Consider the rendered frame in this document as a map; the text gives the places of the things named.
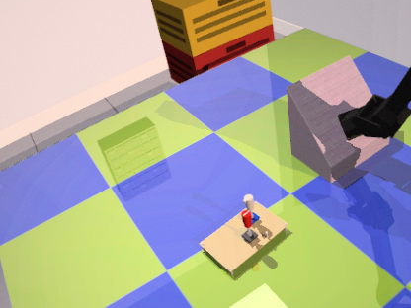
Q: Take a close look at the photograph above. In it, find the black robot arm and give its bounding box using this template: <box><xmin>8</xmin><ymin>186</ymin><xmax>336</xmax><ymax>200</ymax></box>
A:
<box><xmin>338</xmin><ymin>67</ymin><xmax>411</xmax><ymax>140</ymax></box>

